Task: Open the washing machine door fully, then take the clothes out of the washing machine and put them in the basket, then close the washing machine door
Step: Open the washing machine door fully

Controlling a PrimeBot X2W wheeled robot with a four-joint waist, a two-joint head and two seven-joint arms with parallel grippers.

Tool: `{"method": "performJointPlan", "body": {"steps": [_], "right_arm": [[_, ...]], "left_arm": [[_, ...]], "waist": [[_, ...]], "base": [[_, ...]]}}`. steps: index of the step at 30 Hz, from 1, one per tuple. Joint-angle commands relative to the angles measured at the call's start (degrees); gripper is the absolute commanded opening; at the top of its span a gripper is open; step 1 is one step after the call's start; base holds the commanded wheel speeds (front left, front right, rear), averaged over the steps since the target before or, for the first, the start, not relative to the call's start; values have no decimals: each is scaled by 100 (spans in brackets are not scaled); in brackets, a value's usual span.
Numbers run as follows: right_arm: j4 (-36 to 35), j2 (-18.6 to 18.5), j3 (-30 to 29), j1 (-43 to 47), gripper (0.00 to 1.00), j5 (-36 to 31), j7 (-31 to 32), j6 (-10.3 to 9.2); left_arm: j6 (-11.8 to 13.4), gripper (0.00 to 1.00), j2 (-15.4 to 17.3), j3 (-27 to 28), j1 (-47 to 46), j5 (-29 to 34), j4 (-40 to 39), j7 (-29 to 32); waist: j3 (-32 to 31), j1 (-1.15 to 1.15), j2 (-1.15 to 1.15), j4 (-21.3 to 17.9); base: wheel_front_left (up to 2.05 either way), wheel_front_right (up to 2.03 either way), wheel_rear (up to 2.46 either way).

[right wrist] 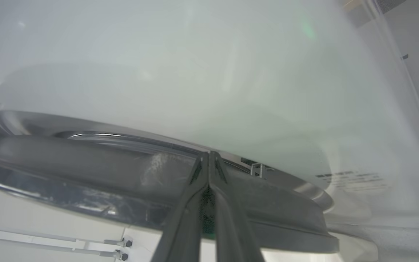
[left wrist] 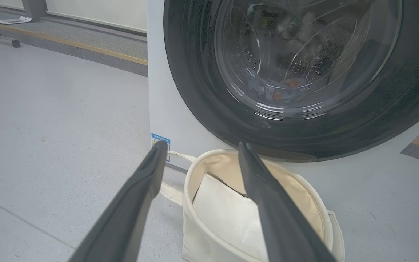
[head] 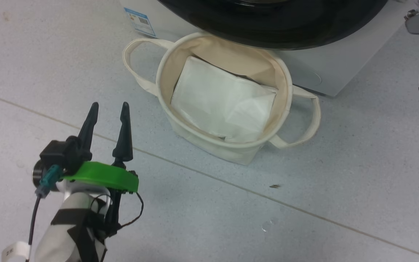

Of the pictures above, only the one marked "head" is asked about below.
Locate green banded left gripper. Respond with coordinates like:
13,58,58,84
56,102,139,200

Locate black glass washing machine door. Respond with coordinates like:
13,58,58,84
157,0,390,51

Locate white front-load washing machine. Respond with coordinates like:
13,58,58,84
119,0,414,98

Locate cream fabric laundry basket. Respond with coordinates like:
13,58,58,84
122,32,322,165

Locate white folded basket liner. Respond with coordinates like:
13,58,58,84
171,55,278,143

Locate blue energy label sticker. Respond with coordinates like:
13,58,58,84
124,7,156,38

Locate round filter cover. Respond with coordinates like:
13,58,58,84
297,67,322,86

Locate thin black left gripper cable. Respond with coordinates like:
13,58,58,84
90,191,144,233

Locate white cable label tag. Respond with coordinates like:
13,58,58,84
1,241,32,262

